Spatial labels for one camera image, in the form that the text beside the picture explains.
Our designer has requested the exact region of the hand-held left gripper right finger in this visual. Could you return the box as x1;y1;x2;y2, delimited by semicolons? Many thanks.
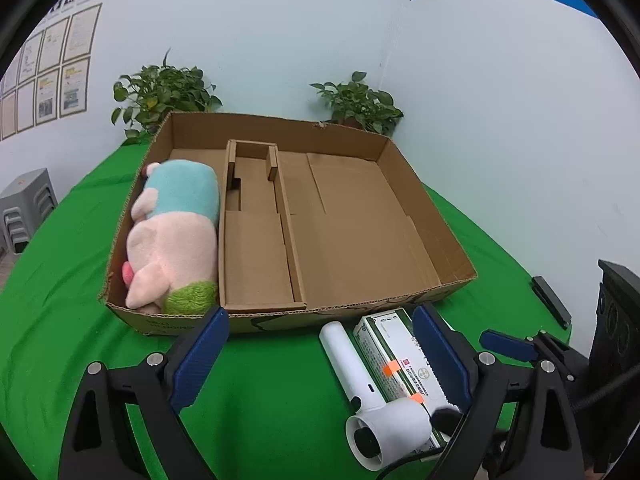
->
411;304;586;480

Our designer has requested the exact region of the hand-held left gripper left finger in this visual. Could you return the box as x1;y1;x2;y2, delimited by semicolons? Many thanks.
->
57;306;231;480

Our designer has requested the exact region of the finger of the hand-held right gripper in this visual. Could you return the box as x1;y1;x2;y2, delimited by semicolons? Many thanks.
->
531;276;572;329
479;329;591;391

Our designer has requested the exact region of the green and white medicine box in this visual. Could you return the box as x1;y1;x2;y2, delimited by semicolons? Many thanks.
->
352;309;453;463

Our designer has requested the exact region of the white hair dryer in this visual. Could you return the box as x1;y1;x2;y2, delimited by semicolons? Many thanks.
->
319;321;433;472

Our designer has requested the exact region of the brown cardboard box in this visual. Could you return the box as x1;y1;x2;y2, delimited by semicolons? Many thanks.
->
102;111;478;336

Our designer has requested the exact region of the pink and teal plush toy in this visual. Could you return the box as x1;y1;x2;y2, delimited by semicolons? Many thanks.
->
122;159;221;316

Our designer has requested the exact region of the green tablecloth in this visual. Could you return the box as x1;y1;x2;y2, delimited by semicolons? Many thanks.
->
0;130;573;480

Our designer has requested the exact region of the stack of grey stools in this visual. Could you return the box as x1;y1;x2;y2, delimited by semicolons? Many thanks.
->
0;167;60;255

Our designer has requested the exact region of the small green potted plant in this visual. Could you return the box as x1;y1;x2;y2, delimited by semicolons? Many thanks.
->
309;71;405;137

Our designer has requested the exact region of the bushy green potted plant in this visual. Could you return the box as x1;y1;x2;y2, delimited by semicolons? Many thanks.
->
111;49;223;146

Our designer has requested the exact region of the black cable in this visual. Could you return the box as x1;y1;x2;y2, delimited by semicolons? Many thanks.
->
375;447;451;480
570;370;640;413

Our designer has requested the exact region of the white wall conduit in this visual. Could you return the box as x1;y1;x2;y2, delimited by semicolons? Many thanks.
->
382;2;401;133

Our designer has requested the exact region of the group of framed wall certificates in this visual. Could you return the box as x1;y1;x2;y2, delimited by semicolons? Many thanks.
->
0;2;103;142

